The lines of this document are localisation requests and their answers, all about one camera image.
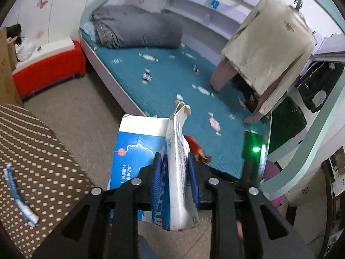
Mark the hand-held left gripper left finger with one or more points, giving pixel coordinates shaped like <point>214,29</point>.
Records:
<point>156,183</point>

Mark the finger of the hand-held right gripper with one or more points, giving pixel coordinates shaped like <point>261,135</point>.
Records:
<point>229,177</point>

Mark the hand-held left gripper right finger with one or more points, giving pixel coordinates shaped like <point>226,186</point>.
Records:
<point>194,183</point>

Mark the white blue carton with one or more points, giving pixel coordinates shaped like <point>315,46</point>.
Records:
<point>178,172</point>

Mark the red snack wrapper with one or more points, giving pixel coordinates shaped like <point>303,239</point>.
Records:
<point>194,145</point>

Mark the blue white cardboard box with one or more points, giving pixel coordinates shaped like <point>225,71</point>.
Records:
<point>134,151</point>

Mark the pink cloth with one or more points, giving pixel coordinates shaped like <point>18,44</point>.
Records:
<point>273,175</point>

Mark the dark green bag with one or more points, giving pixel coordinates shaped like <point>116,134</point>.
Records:
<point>287,121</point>

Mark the bed with teal sheet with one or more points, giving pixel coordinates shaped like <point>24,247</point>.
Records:
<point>167,81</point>

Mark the dark hanging jacket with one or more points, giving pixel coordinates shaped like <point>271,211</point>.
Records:
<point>320,86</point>

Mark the table with brown dotted cloth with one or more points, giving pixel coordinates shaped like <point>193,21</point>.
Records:
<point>40,153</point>

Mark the blue white wrapper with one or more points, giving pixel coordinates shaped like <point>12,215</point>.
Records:
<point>16,191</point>

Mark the white headboard shelf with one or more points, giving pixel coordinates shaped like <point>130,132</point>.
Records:
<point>204,19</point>

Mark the red bench with white top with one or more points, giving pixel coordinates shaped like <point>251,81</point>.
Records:
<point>48,70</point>

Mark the grey folded quilt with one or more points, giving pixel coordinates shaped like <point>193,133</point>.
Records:
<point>140,27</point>

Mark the blue label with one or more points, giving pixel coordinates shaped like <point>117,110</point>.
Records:
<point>214,3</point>

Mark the blue checked pillow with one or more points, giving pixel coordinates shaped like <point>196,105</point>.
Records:
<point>87,31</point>

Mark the brown cardboard box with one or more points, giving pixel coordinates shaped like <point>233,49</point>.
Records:
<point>5,72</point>

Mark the white plastic bag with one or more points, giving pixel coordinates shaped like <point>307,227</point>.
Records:
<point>24,49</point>

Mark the black cloth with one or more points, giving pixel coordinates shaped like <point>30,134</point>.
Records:
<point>13,29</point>

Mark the pink butterfly wall sticker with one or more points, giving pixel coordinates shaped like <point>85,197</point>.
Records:
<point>42,2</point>

